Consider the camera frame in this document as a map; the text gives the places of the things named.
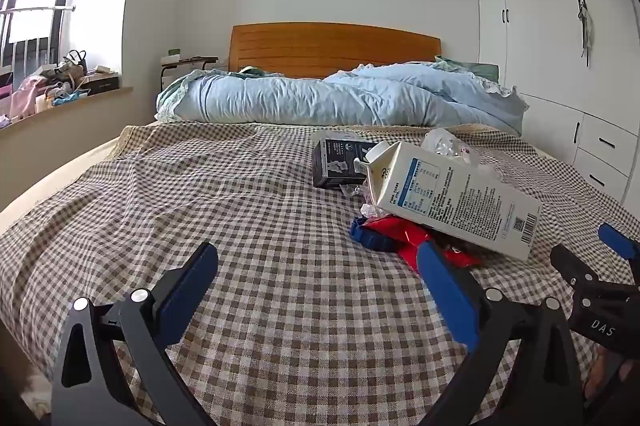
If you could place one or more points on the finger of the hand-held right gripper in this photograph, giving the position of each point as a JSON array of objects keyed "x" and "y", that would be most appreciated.
[
  {"x": 617, "y": 241},
  {"x": 575, "y": 273}
]

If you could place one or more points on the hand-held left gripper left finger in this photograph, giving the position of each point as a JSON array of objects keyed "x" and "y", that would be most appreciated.
[{"x": 192, "y": 278}]

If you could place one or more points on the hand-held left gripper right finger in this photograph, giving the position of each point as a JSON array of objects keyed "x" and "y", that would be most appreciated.
[{"x": 445, "y": 293}]

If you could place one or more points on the red snack packet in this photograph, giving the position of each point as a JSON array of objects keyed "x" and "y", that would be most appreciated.
[{"x": 400, "y": 233}]

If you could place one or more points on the white milk carton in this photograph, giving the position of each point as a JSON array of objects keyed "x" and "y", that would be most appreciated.
[{"x": 450, "y": 201}]

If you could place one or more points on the person's right hand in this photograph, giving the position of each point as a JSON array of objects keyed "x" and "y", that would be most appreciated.
[{"x": 598, "y": 376}]

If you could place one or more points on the white wardrobe drawer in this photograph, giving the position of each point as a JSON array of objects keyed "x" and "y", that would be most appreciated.
[
  {"x": 607, "y": 140},
  {"x": 597, "y": 178}
]

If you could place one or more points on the brown checked bedsheet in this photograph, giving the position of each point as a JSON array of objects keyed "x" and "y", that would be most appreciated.
[{"x": 250, "y": 216}]

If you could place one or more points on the blue plastic wrapper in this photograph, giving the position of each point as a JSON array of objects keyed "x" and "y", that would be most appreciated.
[{"x": 367, "y": 233}]

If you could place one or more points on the white crumpled plastic film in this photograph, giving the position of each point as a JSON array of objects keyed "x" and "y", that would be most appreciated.
[{"x": 372, "y": 211}]

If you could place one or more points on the small clear crumpled wrapper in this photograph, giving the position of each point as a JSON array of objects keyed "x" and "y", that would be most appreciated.
[{"x": 352, "y": 190}]

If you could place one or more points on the clear plastic bottle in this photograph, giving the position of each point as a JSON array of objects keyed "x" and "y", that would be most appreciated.
[{"x": 445, "y": 143}]

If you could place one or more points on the beige mattress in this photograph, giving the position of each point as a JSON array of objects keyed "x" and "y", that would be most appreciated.
[{"x": 50, "y": 186}]

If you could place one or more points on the dark blue cardboard box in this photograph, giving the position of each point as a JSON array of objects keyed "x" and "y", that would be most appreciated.
[{"x": 332, "y": 163}]

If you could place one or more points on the light blue duvet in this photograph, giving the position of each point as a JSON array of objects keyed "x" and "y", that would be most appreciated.
[{"x": 300, "y": 100}]

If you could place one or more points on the wooden window sill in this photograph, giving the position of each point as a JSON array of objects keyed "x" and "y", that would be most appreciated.
[{"x": 75, "y": 105}]

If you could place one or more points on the black box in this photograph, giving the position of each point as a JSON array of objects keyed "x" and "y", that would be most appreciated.
[{"x": 102, "y": 83}]

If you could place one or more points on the dark side table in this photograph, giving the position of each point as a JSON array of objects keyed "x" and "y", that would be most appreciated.
[{"x": 190, "y": 59}]

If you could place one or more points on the green pillow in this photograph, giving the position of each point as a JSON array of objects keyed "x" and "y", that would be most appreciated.
[{"x": 480, "y": 69}]

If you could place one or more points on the white wardrobe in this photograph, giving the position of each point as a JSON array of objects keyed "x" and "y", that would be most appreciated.
[{"x": 540, "y": 30}]

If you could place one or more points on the beige handbag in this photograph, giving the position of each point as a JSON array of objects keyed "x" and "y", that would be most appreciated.
[{"x": 72, "y": 65}]

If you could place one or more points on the pink bag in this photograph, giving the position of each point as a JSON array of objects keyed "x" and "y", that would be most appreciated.
[{"x": 27, "y": 98}]

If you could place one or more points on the wooden headboard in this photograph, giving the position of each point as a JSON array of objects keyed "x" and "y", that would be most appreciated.
[{"x": 325, "y": 48}]

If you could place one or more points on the metal window railing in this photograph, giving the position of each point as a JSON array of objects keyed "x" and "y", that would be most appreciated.
[{"x": 30, "y": 9}]

